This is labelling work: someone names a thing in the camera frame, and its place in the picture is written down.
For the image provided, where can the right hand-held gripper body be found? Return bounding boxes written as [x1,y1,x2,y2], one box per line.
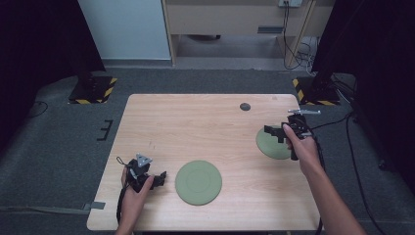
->
[281,109,322,162]

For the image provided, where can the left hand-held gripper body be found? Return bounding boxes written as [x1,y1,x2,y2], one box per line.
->
[125,153,155,194]

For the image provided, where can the green round plate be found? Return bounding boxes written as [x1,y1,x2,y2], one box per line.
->
[254,125,292,161]
[174,160,223,207]

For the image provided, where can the person's right hand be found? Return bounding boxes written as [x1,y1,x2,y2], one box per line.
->
[282,123,323,176]

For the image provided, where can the person's left hand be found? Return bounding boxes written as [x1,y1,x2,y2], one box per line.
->
[120,166,156,215]

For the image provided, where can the black striped stand base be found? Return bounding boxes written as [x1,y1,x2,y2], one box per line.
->
[68,75,118,106]
[292,76,342,107]

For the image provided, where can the black curtain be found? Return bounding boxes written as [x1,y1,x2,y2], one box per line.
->
[0,0,107,155]
[311,0,415,194]

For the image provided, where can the light wooden desk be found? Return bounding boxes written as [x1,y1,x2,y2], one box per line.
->
[161,0,336,69]

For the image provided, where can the grey power outlet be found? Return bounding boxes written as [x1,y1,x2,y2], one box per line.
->
[278,0,303,8]

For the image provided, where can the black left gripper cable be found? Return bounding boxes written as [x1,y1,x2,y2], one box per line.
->
[115,156,132,226]

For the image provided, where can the black power cable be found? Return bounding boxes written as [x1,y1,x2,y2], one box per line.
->
[282,2,308,71]

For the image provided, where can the thin black floor cable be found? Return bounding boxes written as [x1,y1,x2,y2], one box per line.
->
[26,100,49,119]

